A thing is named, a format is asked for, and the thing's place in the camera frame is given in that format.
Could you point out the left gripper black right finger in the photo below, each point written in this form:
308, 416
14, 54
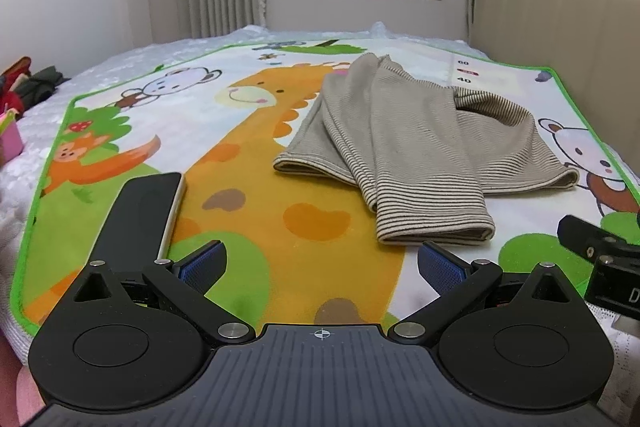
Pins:
481, 304

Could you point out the beige striped knit garment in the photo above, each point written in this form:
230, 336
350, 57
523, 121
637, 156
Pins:
424, 157

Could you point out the colourful cartoon animal play mat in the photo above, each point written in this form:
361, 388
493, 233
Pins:
301, 248

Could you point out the beige upholstered headboard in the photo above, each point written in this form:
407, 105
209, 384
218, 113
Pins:
593, 45

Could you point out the black smartphone with white edge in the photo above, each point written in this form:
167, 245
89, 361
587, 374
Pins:
137, 229

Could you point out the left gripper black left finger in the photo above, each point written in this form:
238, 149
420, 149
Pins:
138, 299

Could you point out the pink box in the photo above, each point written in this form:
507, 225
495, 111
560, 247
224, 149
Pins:
11, 143

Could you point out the pile of dark and red clothes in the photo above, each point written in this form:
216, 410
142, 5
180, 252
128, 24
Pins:
22, 89

